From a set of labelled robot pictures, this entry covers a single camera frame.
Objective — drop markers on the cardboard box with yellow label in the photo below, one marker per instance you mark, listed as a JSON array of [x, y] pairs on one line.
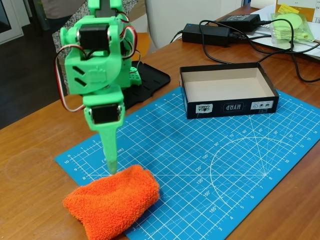
[[305, 5]]

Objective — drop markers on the orange terry cloth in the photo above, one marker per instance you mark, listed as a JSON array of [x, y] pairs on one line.
[[112, 200]]

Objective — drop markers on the flat black power adapter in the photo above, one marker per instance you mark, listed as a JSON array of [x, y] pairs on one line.
[[240, 20]]

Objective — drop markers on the blue cutting mat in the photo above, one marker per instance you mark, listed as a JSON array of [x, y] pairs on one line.
[[175, 150]]

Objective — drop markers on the black cardboard box tray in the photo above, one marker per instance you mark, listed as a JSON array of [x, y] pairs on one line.
[[237, 107]]

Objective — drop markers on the plastic bag with green parts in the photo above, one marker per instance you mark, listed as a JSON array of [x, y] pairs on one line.
[[292, 30]]

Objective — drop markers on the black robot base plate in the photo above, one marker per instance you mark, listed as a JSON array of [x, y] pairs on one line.
[[150, 80]]

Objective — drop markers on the large black power adapter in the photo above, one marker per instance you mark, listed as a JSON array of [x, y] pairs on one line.
[[205, 33]]

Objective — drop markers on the white paper sheets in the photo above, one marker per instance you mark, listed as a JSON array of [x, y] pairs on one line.
[[310, 48]]

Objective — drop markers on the white door frame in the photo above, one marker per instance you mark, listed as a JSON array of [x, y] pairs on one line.
[[17, 25]]

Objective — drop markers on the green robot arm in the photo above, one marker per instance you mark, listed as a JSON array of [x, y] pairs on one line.
[[95, 70]]

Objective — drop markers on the person in speckled garment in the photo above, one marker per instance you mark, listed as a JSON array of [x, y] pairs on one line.
[[57, 10]]

